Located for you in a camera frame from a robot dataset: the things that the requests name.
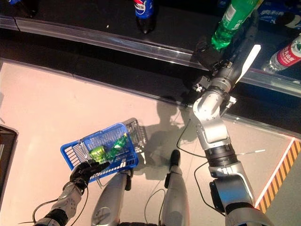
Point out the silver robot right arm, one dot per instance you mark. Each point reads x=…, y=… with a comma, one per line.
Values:
x=223, y=131

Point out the blue plastic shopping basket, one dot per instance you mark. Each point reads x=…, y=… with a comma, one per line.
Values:
x=70, y=150

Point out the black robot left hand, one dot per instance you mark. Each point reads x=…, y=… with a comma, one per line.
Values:
x=87, y=171

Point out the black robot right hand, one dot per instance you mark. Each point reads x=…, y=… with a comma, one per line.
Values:
x=209, y=58

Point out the orange black hazard tape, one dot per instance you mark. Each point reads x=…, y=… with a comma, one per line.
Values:
x=284, y=169

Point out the silver robot right leg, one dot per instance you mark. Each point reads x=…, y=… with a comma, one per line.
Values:
x=175, y=195

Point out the black store shelf unit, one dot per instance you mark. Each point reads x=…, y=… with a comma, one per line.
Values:
x=70, y=11

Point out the black glass-front cabinet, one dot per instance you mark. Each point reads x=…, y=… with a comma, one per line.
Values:
x=7, y=153

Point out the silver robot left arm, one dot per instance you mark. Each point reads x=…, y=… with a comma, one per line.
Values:
x=68, y=204

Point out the water bottle red label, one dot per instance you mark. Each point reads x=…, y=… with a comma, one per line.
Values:
x=287, y=56

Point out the silver robot leg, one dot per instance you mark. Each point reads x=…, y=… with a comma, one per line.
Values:
x=110, y=200
x=175, y=195

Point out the blue slim snack carton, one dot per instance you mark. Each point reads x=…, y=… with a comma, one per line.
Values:
x=224, y=2

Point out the silver robot left leg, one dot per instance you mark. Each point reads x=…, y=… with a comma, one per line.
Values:
x=110, y=200

